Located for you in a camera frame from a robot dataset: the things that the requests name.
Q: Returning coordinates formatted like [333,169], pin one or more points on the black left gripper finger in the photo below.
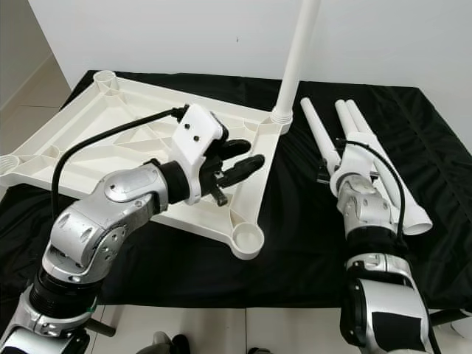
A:
[247,167]
[236,147]

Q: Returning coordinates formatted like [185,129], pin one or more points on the white plastic table leg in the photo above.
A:
[344,118]
[417,217]
[317,133]
[295,66]

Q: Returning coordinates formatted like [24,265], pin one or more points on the white plastic table top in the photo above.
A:
[96,140]

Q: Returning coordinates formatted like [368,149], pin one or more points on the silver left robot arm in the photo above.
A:
[96,228]

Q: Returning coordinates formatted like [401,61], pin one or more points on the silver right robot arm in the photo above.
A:
[369,214]

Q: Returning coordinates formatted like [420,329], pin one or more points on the grey robot foot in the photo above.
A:
[166,344]

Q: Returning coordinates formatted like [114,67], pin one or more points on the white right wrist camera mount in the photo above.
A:
[354,158]

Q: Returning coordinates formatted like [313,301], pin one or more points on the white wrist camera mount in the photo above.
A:
[199,140]
[354,158]

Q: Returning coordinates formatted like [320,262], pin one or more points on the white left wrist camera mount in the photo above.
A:
[199,140]

